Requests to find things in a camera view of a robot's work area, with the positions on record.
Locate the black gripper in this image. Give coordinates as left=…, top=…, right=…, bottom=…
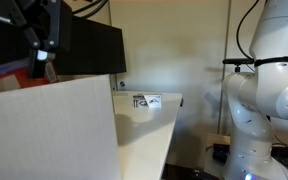
left=0, top=0, right=72, bottom=79

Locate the red and blue product box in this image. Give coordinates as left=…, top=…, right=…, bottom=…
left=0, top=59, right=58, bottom=92

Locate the small white picture box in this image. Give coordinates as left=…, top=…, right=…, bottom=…
left=133, top=94, right=162, bottom=108

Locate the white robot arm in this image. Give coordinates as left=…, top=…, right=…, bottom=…
left=0, top=0, right=288, bottom=180

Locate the white cardboard storage box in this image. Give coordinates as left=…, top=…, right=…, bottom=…
left=0, top=75, right=121, bottom=180

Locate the black electronics box on floor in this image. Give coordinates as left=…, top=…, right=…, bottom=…
left=212, top=144, right=230, bottom=163

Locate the black computer monitor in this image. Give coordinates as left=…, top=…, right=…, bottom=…
left=0, top=16, right=127, bottom=75

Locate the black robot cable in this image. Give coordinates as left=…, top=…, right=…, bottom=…
left=72, top=0, right=262, bottom=61

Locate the black camera on stand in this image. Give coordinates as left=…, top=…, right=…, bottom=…
left=222, top=58, right=254, bottom=73

